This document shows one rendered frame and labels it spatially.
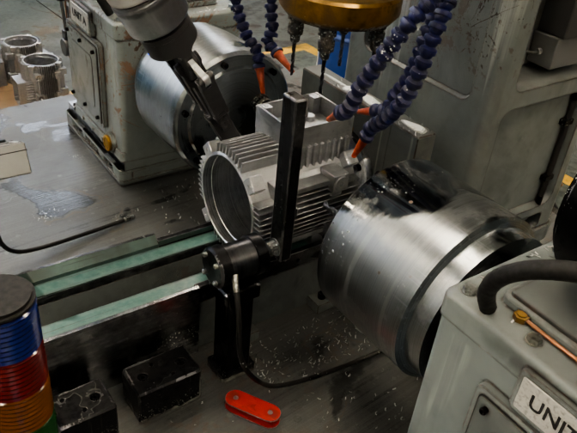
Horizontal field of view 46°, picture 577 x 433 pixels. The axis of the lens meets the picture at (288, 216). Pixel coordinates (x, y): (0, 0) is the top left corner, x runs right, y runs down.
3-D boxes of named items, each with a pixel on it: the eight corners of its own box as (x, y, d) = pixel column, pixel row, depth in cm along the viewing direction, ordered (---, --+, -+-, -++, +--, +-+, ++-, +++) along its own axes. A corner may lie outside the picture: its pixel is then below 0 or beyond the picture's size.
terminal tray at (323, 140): (311, 129, 117) (315, 90, 113) (349, 156, 110) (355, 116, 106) (252, 143, 111) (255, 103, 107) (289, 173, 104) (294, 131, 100)
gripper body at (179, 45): (197, 15, 89) (226, 68, 96) (168, -4, 94) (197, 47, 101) (152, 49, 87) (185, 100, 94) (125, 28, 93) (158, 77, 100)
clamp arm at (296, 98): (282, 246, 101) (299, 88, 87) (294, 258, 99) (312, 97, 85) (263, 253, 99) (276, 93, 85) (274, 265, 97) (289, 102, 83)
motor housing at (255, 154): (289, 192, 128) (299, 100, 117) (352, 245, 116) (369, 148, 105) (196, 220, 118) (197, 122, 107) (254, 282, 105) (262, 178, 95)
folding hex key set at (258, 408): (283, 417, 99) (284, 408, 98) (274, 432, 97) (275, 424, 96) (231, 394, 102) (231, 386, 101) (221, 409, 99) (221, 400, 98)
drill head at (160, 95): (207, 99, 161) (209, -8, 147) (295, 168, 137) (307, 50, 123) (106, 118, 148) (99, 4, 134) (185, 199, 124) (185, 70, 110)
